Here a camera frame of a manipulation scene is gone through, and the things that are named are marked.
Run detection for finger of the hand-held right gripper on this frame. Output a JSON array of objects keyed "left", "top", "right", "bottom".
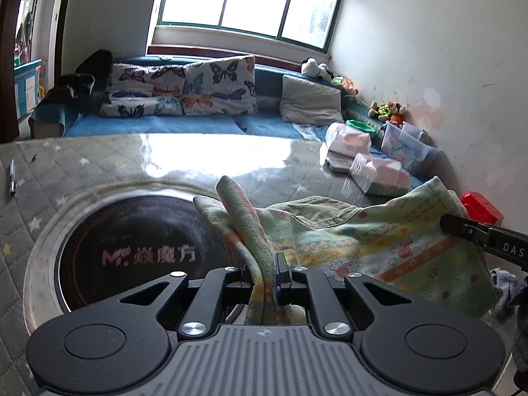
[{"left": 439, "top": 213, "right": 475, "bottom": 243}]

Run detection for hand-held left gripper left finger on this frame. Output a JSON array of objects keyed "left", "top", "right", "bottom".
[{"left": 117, "top": 267, "right": 254, "bottom": 338}]

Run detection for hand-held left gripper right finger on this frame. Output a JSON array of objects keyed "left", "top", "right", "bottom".
[{"left": 276, "top": 252, "right": 413, "bottom": 338}]

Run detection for pastel printed child's garment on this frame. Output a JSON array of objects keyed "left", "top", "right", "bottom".
[{"left": 193, "top": 175, "right": 502, "bottom": 326}]

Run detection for hanging clothes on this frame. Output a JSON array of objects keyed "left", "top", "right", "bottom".
[{"left": 16, "top": 12, "right": 34, "bottom": 58}]

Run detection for red box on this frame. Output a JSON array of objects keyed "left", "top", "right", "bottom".
[{"left": 460, "top": 191, "right": 505, "bottom": 227}]

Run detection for grey blue knit cloth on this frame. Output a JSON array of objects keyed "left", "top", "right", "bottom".
[{"left": 490, "top": 267, "right": 518, "bottom": 320}]

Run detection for pink white tissue pack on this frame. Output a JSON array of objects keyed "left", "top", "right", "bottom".
[
  {"left": 350, "top": 152, "right": 412, "bottom": 198},
  {"left": 325, "top": 123, "right": 372, "bottom": 157}
]

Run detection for clear plastic storage box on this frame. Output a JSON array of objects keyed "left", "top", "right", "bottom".
[{"left": 379, "top": 121, "right": 441, "bottom": 174}]

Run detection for small white box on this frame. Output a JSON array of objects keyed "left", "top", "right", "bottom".
[{"left": 324, "top": 152, "right": 355, "bottom": 173}]

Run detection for round black induction cooktop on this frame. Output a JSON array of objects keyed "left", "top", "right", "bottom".
[{"left": 53, "top": 196, "right": 248, "bottom": 314}]

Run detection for green bowl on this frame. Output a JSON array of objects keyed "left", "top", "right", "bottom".
[{"left": 346, "top": 119, "right": 378, "bottom": 136}]

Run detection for blue checked cloth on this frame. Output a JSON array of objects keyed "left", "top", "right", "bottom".
[{"left": 291, "top": 123, "right": 326, "bottom": 141}]

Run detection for blue sofa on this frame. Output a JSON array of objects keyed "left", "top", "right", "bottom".
[{"left": 28, "top": 51, "right": 450, "bottom": 190}]

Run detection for plain grey pillow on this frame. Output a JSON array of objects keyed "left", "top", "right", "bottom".
[{"left": 280, "top": 74, "right": 345, "bottom": 126}]

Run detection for pink plush toy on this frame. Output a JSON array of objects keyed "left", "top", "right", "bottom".
[{"left": 332, "top": 75, "right": 359, "bottom": 97}]

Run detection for large butterfly print pillow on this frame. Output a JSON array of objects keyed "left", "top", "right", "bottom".
[{"left": 181, "top": 55, "right": 258, "bottom": 116}]

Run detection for black and white plush toy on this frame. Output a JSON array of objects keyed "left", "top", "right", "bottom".
[{"left": 300, "top": 58, "right": 334, "bottom": 83}]

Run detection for teal cabinet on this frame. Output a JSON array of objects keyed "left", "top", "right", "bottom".
[{"left": 14, "top": 58, "right": 43, "bottom": 114}]

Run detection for brown wooden door frame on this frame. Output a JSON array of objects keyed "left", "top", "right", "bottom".
[{"left": 0, "top": 0, "right": 79, "bottom": 143}]

